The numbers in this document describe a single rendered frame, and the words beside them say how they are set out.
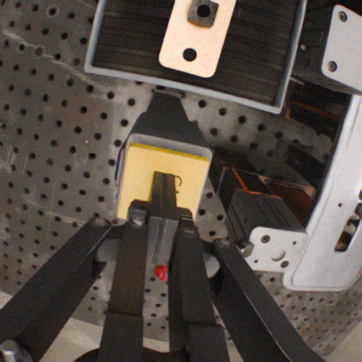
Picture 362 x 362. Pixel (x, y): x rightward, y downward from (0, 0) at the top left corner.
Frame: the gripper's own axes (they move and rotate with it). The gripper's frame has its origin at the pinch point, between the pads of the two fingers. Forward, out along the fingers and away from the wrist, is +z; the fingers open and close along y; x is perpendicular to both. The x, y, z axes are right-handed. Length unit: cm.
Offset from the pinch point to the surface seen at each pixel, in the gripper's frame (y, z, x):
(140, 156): -1.9, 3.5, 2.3
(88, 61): -6.6, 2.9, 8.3
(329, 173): 24.4, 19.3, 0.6
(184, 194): 1.8, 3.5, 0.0
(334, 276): 35.4, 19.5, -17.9
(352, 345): 217, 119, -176
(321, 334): 78, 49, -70
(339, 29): 13.2, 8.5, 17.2
